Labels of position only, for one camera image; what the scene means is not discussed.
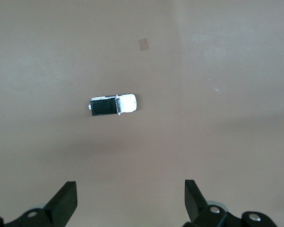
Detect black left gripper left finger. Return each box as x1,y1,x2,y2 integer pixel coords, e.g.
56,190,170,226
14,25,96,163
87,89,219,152
0,181,78,227

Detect small brown tape square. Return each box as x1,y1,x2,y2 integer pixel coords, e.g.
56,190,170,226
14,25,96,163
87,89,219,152
138,38,149,52

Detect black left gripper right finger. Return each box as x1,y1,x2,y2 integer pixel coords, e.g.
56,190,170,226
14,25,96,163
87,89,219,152
183,179,278,227

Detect white jeep toy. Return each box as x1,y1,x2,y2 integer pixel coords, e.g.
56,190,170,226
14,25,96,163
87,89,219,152
87,93,138,117

